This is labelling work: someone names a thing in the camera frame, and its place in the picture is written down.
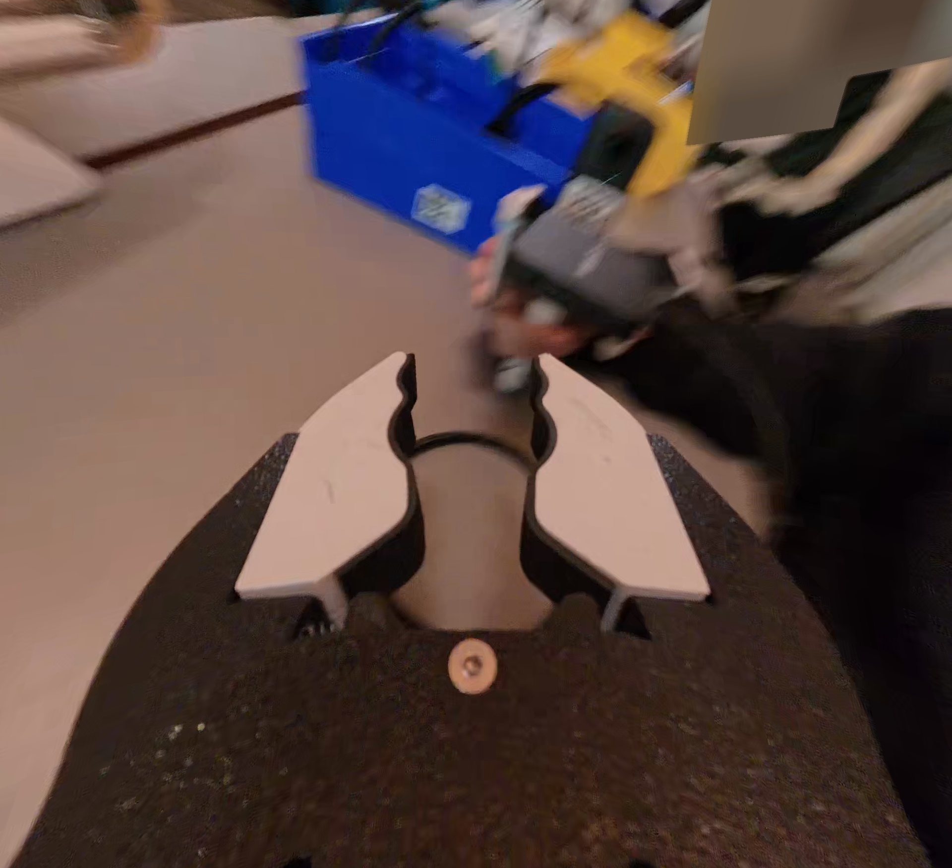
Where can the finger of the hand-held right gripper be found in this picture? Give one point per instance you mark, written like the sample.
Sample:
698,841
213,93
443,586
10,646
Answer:
520,214

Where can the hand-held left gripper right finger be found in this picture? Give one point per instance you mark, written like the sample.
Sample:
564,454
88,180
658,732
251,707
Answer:
610,496

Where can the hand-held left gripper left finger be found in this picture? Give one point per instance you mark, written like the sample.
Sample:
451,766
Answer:
335,496

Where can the yellow plastic bin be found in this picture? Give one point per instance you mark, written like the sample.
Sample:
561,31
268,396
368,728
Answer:
669,154

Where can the blue plastic bin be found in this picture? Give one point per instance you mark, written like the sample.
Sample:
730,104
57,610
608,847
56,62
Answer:
387,132

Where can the person's right forearm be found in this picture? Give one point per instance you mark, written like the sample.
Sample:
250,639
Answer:
781,399

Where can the grey desk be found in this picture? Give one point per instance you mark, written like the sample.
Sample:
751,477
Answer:
186,325

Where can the person's right hand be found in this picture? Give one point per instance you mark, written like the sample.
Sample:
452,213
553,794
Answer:
535,332

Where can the white document stand base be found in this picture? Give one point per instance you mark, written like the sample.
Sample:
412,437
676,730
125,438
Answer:
37,176

